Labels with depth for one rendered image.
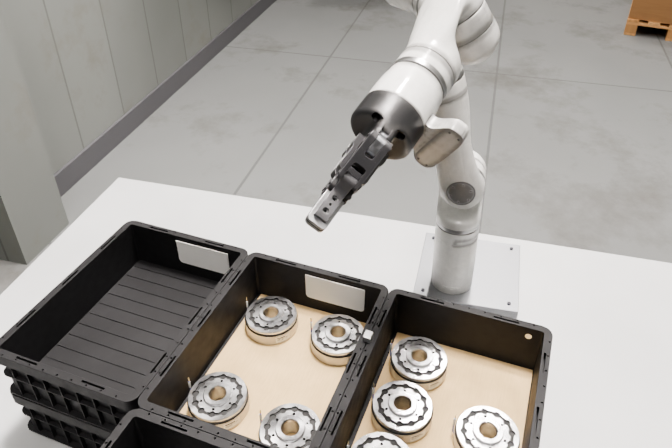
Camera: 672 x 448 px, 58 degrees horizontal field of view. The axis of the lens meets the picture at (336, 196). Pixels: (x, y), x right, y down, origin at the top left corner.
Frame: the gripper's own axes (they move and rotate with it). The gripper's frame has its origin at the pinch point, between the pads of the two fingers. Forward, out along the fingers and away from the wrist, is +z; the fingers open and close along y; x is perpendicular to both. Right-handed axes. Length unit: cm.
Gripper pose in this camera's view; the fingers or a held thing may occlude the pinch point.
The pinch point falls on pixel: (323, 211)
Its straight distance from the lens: 61.0
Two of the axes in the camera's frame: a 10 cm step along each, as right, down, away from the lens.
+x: 7.9, 6.1, 0.6
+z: -5.3, 7.3, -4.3
